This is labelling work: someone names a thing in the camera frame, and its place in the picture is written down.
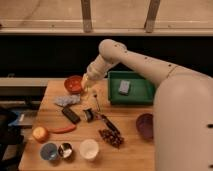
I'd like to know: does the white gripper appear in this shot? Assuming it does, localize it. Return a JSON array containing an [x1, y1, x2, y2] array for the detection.
[[81, 55, 111, 91]]

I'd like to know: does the red bowl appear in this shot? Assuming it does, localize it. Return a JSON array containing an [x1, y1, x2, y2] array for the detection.
[[64, 75, 83, 94]]

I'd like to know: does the white paper cup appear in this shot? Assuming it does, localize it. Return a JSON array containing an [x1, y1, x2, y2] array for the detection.
[[79, 139, 99, 161]]

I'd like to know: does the metal spoon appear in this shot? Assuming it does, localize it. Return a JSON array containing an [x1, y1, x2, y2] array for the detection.
[[92, 90, 100, 112]]

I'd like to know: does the dark red grape bunch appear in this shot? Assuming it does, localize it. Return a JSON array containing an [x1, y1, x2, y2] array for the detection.
[[99, 129, 124, 148]]

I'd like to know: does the black rectangular bar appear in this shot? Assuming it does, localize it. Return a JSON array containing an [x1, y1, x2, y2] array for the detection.
[[62, 107, 81, 124]]

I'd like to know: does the blue cup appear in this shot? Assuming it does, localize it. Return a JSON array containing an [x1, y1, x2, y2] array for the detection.
[[40, 143, 58, 161]]

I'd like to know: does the red chili pepper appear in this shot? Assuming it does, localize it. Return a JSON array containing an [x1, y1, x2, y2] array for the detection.
[[49, 125, 76, 134]]

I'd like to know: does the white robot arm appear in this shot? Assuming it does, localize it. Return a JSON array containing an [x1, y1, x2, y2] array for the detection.
[[82, 39, 213, 171]]

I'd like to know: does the dark handled knife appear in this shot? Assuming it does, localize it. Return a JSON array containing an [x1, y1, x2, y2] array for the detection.
[[97, 113, 120, 134]]

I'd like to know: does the red yellow apple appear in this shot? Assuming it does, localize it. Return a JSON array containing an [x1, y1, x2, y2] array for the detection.
[[32, 127, 49, 142]]

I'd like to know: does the small metal cup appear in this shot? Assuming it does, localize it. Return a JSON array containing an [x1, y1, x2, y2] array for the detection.
[[58, 143, 73, 159]]

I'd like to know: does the purple bowl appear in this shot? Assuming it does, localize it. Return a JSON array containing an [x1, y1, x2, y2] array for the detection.
[[136, 113, 153, 140]]

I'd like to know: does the black bag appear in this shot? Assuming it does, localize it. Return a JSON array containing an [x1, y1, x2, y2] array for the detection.
[[0, 107, 24, 171]]

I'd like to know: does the green plastic tray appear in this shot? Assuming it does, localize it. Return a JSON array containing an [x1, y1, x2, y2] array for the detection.
[[108, 71, 155, 105]]

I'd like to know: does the yellow banana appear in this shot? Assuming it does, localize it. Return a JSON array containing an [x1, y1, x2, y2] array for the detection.
[[81, 79, 91, 96]]

